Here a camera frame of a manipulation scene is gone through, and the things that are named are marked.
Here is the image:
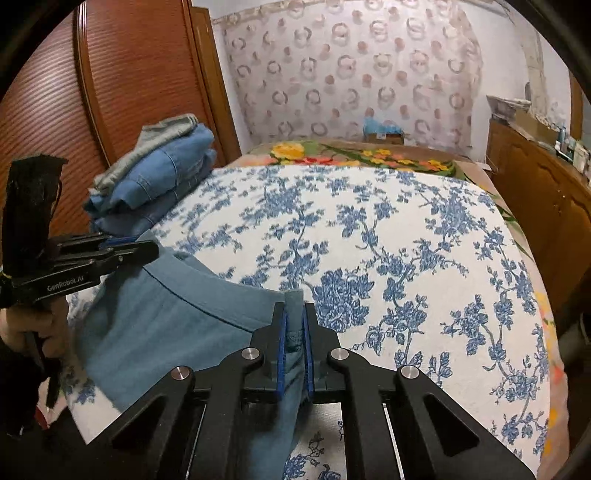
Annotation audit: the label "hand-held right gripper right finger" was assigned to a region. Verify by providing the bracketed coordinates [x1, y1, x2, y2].
[302, 300, 539, 480]

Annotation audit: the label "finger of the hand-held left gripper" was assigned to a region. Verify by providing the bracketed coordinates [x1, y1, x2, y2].
[98, 234, 140, 248]
[99, 240, 161, 278]

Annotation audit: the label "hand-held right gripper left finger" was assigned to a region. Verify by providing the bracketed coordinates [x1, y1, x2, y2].
[78, 302, 291, 480]

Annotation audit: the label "teal pants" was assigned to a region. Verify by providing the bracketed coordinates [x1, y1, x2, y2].
[76, 231, 311, 480]

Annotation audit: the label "folded grey pants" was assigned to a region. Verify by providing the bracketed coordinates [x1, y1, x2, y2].
[90, 113, 200, 195]

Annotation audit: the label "person's left hand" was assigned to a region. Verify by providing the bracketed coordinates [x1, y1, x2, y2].
[0, 296, 71, 371]

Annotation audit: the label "folded blue denim jeans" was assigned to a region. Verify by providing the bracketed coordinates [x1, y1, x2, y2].
[89, 148, 219, 237]

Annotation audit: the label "folded light blue jeans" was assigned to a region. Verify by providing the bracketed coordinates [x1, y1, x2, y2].
[84, 126, 216, 216]

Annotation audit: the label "brown louvered wardrobe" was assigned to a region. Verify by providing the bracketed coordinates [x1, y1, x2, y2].
[0, 0, 242, 278]

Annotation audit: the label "blue white floral bedsheet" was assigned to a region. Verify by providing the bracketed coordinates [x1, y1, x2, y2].
[60, 165, 556, 480]

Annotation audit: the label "beige flowered blanket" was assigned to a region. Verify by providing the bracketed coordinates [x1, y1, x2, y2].
[244, 137, 570, 480]

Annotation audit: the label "small cardboard box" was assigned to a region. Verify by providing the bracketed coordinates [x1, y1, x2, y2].
[362, 129, 406, 147]

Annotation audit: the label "blue plastic bag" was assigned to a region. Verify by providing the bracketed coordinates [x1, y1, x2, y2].
[362, 116, 403, 136]

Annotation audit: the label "wooden sideboard cabinet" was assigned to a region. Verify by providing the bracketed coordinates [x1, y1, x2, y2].
[486, 118, 591, 317]

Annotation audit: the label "patterned storage box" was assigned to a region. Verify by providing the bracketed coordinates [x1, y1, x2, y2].
[486, 94, 533, 117]

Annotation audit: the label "open cardboard box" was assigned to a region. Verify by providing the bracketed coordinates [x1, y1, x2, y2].
[514, 110, 560, 145]

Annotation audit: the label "white lace curtain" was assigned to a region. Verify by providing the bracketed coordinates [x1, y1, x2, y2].
[521, 28, 549, 117]

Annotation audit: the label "circle patterned wall curtain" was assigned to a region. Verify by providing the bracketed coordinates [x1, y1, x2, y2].
[216, 0, 484, 149]

